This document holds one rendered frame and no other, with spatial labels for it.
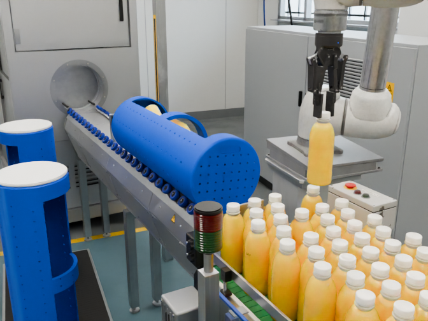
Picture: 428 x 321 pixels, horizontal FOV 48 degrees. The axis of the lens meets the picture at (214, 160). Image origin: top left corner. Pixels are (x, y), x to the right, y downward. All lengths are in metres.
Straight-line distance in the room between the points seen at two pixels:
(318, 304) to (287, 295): 0.13
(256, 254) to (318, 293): 0.25
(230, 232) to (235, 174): 0.36
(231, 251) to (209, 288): 0.34
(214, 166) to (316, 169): 0.39
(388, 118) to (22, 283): 1.58
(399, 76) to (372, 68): 1.06
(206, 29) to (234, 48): 0.50
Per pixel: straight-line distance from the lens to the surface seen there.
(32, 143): 2.73
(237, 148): 1.70
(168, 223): 1.93
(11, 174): 2.06
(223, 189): 1.72
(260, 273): 1.36
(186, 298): 1.47
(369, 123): 2.02
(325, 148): 1.43
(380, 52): 1.96
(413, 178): 3.17
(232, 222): 1.41
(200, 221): 1.04
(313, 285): 1.15
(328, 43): 1.38
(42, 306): 2.16
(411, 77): 2.96
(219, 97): 7.15
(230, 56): 7.13
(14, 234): 2.03
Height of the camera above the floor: 1.68
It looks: 18 degrees down
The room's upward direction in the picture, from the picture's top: straight up
